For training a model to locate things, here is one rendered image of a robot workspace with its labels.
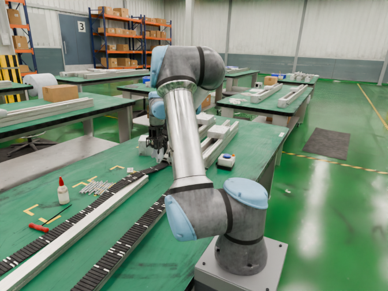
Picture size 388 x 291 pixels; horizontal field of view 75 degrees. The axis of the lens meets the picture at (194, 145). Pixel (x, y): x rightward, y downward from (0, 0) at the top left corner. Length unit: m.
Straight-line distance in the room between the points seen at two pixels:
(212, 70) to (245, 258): 0.52
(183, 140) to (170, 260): 0.39
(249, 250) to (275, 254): 0.13
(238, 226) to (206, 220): 0.09
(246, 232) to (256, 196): 0.10
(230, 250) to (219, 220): 0.13
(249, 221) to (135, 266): 0.37
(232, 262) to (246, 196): 0.20
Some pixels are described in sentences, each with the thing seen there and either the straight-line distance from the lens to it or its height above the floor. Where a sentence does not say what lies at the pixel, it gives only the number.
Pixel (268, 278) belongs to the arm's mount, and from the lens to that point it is 0.77.
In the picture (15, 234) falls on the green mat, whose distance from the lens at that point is 1.09.
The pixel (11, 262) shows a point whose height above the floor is 0.78.
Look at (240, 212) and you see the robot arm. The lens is 0.65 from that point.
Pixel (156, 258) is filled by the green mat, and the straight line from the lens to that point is 0.86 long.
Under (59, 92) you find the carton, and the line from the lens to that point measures 3.18.
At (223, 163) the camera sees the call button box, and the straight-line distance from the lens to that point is 1.38.
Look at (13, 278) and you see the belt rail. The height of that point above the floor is 0.81.
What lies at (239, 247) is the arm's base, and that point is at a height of 0.91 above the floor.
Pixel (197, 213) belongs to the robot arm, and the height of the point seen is 1.03.
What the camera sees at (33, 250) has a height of 0.78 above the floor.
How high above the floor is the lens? 1.39
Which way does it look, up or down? 21 degrees down
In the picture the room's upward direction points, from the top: 2 degrees clockwise
